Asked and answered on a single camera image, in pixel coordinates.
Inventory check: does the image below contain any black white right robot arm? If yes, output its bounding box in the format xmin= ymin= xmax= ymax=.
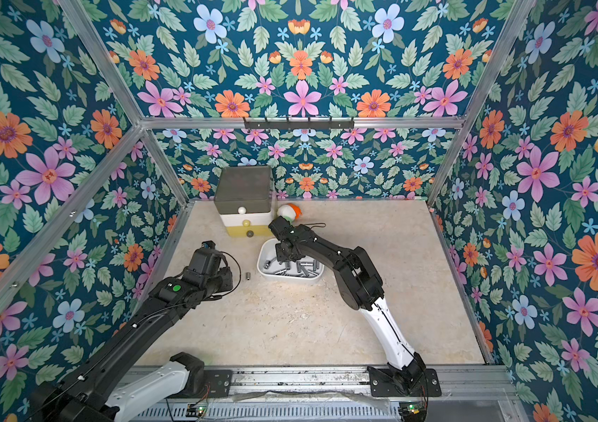
xmin=269 ymin=217 xmax=426 ymax=395

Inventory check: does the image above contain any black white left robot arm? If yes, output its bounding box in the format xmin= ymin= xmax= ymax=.
xmin=25 ymin=241 xmax=242 ymax=421

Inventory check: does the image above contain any white plastic storage tray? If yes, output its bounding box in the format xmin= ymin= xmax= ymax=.
xmin=257 ymin=239 xmax=325 ymax=285

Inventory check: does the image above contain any grey white yellow drawer box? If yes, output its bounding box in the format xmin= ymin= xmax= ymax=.
xmin=215 ymin=166 xmax=276 ymax=238

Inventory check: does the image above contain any sockets pile in tray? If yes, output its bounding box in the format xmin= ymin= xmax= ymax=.
xmin=261 ymin=257 xmax=324 ymax=279

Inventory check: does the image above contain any white orange ball toy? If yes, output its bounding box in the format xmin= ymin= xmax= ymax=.
xmin=277 ymin=203 xmax=303 ymax=223

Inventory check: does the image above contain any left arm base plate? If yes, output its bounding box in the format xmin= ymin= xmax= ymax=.
xmin=172 ymin=369 xmax=233 ymax=399

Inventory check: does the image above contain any black wall hook rail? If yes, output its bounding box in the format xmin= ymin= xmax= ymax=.
xmin=243 ymin=117 xmax=355 ymax=131

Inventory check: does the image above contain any aluminium front rail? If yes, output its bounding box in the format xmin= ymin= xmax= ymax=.
xmin=74 ymin=365 xmax=529 ymax=422

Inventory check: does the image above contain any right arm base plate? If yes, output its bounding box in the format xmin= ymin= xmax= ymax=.
xmin=367 ymin=365 xmax=442 ymax=398

